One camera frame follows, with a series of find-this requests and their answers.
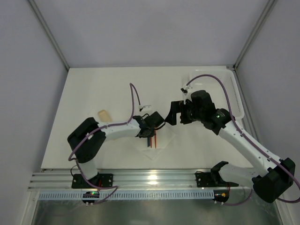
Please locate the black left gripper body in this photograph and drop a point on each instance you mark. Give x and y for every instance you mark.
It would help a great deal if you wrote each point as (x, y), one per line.
(149, 132)

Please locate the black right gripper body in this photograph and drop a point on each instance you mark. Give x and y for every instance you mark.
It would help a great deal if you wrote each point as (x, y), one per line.
(182, 113)

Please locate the orange plastic spoon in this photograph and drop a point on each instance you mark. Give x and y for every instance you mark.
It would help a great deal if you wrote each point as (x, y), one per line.
(155, 140)

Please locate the white paper napkin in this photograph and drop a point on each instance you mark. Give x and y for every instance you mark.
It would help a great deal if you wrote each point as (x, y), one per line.
(164, 137)

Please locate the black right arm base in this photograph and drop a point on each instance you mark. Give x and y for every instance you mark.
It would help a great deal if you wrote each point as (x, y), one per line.
(212, 178)

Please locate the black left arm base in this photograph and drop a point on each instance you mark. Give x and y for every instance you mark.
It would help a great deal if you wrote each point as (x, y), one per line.
(101, 181)

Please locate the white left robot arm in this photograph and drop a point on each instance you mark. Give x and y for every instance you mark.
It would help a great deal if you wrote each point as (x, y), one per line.
(89, 136)

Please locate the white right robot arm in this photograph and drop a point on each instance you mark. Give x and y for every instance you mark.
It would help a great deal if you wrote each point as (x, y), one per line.
(270, 175)

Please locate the white perforated plastic basket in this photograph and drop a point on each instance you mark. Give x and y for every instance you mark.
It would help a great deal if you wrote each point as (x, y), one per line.
(222, 88)

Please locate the beige utensil case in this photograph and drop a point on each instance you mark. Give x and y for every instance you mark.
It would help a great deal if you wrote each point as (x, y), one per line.
(104, 116)

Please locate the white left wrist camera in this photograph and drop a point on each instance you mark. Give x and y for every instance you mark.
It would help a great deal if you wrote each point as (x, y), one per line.
(143, 108)

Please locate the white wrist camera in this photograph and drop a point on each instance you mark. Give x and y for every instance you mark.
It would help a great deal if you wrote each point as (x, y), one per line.
(143, 108)
(186, 90)

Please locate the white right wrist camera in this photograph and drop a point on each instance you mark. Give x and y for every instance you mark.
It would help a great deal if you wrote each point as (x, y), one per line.
(186, 90)

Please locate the slotted white cable duct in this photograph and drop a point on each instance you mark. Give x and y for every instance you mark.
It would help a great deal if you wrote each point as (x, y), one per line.
(127, 195)

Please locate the aluminium front rail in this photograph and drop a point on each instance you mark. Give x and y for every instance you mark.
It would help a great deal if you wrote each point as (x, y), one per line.
(123, 178)

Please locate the right aluminium frame post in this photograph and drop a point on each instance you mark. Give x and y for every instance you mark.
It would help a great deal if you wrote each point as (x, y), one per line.
(268, 8)

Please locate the aluminium frame post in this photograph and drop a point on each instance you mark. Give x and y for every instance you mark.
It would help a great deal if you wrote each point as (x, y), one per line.
(43, 23)
(268, 8)

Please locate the left aluminium frame post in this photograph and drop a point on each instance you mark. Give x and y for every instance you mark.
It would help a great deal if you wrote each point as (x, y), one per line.
(43, 23)

